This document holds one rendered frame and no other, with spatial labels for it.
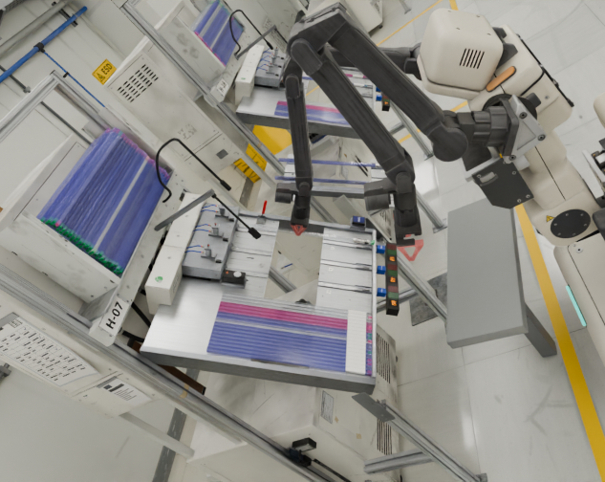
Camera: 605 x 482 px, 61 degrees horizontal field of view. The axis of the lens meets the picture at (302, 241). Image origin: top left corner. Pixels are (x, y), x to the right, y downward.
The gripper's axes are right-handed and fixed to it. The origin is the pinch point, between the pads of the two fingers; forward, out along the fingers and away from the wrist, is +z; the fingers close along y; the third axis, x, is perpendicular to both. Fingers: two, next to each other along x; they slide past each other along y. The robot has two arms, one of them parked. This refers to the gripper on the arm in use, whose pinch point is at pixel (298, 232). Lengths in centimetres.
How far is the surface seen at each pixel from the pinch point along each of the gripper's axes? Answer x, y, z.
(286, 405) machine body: 5, 49, 41
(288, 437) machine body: 7, 60, 43
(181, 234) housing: -40.6, 15.4, -5.2
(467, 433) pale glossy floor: 77, 42, 56
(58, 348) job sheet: -67, 60, 6
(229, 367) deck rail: -14, 60, 4
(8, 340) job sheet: -82, 60, 6
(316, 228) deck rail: 7.0, -8.0, 3.5
